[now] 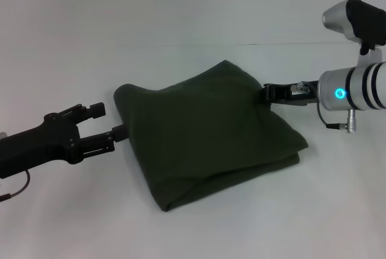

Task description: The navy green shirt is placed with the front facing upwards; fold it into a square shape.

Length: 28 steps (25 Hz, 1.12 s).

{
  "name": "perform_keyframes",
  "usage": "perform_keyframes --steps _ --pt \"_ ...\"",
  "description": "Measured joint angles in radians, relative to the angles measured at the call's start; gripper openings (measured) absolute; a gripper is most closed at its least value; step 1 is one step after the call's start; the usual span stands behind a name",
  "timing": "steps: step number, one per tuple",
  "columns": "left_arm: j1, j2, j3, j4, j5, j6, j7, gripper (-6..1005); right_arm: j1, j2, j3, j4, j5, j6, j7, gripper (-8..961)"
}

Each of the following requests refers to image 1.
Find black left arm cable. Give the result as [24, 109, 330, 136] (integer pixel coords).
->
[0, 170, 31, 202]

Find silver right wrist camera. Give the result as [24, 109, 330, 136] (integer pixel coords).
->
[321, 0, 386, 69]

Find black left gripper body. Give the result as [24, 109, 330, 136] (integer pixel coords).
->
[0, 112, 84, 180]

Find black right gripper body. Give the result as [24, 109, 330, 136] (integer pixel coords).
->
[270, 80, 320, 107]

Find right arm cable silver plug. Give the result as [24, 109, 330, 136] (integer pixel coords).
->
[289, 81, 358, 135]

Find dark green printed t-shirt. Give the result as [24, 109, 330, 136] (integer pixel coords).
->
[113, 59, 310, 213]

